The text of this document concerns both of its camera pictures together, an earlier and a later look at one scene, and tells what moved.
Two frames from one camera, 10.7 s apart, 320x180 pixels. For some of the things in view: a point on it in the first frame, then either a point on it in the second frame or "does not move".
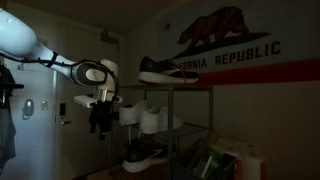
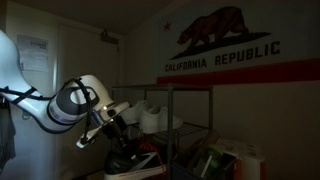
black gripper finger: (93, 121) -> (123, 140)
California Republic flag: (220, 42) does not move
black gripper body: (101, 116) -> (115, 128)
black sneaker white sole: (153, 71) -> (127, 161)
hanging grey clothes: (7, 127) does not move
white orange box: (250, 163) does not move
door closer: (110, 37) does not move
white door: (79, 152) does not move
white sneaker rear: (129, 114) does not move
